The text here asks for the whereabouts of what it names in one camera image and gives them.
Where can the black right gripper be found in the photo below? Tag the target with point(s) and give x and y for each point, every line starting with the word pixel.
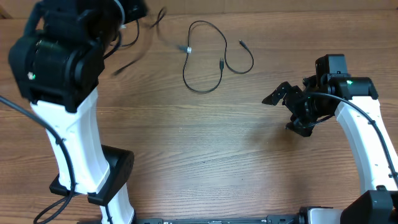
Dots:
pixel 305 126

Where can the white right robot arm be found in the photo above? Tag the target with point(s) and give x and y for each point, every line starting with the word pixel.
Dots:
pixel 353 101

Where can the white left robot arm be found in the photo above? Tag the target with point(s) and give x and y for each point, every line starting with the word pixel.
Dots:
pixel 56 65

